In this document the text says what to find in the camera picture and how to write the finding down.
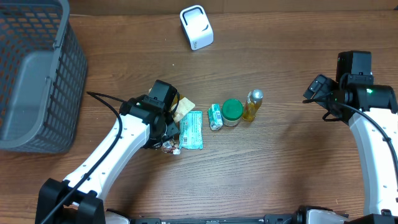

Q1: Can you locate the dark grey plastic basket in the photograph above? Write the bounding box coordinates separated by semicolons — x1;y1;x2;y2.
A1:
1;0;88;153

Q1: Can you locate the yellow drink bottle grey cap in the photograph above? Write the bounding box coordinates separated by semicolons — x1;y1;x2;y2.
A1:
242;89;264;121

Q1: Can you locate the green white can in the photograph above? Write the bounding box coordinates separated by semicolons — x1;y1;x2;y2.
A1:
221;98;243;126

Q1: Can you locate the mint green tissue pack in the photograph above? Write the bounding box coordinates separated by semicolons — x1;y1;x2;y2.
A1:
179;111;203;150

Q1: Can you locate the white barcode scanner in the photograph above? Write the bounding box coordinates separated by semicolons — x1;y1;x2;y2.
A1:
179;5;214;51

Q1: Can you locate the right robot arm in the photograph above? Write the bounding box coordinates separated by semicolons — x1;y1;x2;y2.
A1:
292;50;397;223

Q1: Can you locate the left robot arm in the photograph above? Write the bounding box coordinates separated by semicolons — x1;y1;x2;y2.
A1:
35;80;180;224

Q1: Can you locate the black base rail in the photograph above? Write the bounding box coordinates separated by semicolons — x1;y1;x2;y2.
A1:
129;214;294;224

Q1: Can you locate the brown white snack bag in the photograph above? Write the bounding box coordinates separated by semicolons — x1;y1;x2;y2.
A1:
150;95;195;155

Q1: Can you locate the teal white tissue pack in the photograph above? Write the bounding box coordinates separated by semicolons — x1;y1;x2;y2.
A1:
208;104;223;131

